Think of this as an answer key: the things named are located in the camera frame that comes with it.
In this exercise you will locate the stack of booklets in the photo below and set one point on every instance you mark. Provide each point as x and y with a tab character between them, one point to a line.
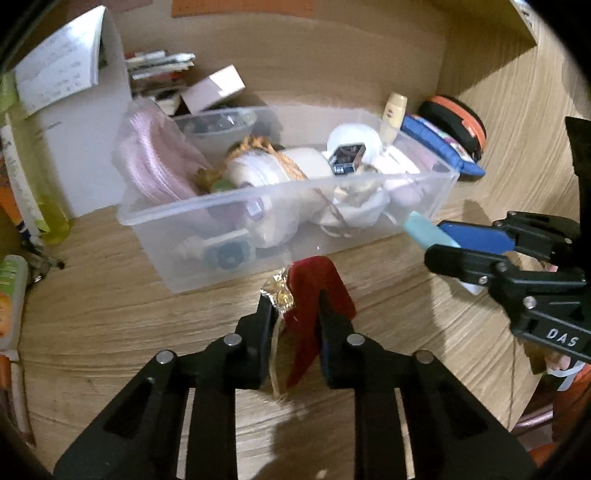
159	69

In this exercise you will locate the small clear bowl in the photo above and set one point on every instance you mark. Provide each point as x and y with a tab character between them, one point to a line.
221	124

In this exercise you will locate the white printed paper slip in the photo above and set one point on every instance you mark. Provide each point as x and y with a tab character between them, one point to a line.
60	69

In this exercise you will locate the yellow green bottle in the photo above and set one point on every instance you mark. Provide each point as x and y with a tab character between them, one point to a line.
46	203

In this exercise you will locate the pale pink cardboard box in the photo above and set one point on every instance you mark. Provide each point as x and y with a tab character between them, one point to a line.
212	87

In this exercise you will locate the clear plastic bin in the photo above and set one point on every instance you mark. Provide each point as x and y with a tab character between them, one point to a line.
184	258

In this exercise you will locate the person's right hand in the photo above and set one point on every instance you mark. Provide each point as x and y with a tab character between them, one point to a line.
563	367

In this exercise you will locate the white box with paper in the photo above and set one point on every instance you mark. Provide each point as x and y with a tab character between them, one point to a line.
92	152

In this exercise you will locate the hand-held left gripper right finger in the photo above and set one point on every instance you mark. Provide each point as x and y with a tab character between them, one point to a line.
334	350

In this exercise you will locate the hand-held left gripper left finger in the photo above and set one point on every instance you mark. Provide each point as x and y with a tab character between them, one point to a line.
258	341

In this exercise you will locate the light teal tube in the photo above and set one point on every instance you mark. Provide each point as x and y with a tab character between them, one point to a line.
427	233

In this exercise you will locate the dark green object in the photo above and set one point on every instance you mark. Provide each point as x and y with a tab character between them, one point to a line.
220	184

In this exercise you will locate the orange white box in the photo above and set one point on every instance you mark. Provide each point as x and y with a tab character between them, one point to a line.
11	194

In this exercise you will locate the wooden desktop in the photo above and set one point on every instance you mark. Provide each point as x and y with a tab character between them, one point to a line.
115	314

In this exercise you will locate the cream tube bottle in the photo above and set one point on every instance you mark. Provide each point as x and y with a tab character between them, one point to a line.
393	117

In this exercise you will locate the orange green tube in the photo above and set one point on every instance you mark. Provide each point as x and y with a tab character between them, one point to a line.
11	300

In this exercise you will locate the blue black packet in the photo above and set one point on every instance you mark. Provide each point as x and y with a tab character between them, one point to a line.
347	159

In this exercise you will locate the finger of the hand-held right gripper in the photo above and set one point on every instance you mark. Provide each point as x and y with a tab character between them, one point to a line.
480	237
461	264

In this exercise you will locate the dark metal clip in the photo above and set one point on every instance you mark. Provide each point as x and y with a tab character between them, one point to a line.
41	265

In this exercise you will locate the blue pencil pouch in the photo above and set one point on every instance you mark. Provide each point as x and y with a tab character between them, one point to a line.
443	147

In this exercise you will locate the black orange round case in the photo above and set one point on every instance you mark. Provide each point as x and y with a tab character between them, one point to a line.
459	117

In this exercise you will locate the brown fuzzy object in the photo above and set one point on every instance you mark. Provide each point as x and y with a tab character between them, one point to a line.
360	185

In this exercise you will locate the orange garment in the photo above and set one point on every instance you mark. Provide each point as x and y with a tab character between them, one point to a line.
570	415

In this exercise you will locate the red velvet pouch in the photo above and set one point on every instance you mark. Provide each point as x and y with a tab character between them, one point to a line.
318	300

